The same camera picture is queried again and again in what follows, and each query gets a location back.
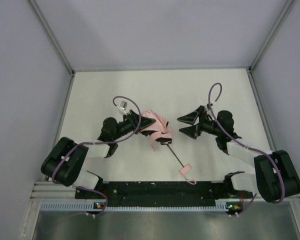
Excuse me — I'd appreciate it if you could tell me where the pink and black folding umbrella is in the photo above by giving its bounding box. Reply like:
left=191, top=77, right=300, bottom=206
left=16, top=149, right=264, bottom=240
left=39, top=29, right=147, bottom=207
left=140, top=110, right=197, bottom=186

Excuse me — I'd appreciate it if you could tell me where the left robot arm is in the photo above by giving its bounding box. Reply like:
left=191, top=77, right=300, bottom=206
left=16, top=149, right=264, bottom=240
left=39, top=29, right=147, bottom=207
left=40, top=110, right=156, bottom=187

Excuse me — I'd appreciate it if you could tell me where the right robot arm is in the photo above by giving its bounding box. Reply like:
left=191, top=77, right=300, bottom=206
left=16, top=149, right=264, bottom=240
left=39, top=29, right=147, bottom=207
left=177, top=105, right=300, bottom=203

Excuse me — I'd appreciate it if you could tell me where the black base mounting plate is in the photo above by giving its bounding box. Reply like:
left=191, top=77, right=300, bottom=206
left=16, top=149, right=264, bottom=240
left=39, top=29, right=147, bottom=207
left=74, top=180, right=254, bottom=207

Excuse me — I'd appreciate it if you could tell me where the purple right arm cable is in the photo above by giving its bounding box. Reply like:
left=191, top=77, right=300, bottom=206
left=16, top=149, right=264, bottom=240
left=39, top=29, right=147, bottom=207
left=208, top=82, right=286, bottom=216

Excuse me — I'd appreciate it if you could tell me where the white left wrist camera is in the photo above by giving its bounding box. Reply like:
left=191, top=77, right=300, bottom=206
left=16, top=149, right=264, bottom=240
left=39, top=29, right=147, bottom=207
left=117, top=100, right=128, bottom=116

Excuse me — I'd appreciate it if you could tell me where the aluminium frame post right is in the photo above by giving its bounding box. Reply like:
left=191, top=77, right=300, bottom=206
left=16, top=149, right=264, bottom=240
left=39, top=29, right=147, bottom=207
left=248, top=0, right=297, bottom=76

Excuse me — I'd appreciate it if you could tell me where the aluminium frame post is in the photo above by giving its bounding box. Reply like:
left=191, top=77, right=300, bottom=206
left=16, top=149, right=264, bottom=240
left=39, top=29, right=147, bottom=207
left=248, top=0, right=297, bottom=76
left=27, top=0, right=76, bottom=76

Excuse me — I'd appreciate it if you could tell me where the aluminium frame rail front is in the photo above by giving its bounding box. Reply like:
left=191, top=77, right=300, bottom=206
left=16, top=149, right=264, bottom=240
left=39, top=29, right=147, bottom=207
left=31, top=180, right=300, bottom=201

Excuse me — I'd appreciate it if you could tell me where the grey slotted cable duct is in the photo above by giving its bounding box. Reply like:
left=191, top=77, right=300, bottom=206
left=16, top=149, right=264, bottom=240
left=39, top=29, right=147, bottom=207
left=39, top=199, right=240, bottom=212

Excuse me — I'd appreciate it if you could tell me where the aluminium frame post left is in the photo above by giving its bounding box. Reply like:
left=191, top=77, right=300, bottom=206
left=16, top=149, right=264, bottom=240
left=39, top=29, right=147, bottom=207
left=27, top=0, right=76, bottom=76

